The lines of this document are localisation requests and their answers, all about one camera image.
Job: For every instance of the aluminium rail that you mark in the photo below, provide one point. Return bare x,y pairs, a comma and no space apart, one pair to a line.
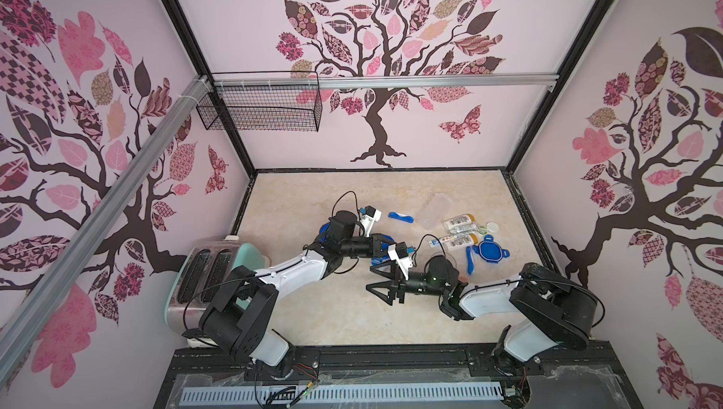
393,82
28,320

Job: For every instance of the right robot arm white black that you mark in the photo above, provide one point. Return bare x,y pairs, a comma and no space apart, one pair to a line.
556,311

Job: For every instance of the blue lid toiletry container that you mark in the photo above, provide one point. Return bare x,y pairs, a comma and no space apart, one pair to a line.
379,254
323,234
435,210

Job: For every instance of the clear drinking glass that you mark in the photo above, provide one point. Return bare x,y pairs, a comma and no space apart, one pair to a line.
440,265

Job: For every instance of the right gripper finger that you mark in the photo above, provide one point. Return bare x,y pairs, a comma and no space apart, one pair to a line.
388,291
388,269

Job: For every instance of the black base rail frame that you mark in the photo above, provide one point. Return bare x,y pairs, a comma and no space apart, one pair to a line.
558,378

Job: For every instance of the mint green silver toaster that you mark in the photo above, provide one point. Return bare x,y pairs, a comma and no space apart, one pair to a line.
197,279

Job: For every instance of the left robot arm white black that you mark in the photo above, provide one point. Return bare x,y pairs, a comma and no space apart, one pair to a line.
232,311

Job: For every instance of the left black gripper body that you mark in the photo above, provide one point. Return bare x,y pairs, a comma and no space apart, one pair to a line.
359,247

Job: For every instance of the left aluminium rail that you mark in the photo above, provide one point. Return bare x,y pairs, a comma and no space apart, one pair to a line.
28,320

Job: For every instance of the white toothpaste tube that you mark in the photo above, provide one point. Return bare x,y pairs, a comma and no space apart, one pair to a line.
464,229

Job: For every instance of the white slotted cable duct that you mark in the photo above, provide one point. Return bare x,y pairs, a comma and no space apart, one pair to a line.
292,396

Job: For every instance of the back aluminium rail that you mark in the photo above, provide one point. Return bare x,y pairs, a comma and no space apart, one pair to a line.
393,82

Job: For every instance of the black wire basket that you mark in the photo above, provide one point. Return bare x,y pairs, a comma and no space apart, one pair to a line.
263,101

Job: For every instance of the detached blue container lid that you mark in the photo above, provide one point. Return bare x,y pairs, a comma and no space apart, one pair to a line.
490,251

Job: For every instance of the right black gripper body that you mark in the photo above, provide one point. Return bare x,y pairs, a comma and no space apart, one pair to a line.
396,286

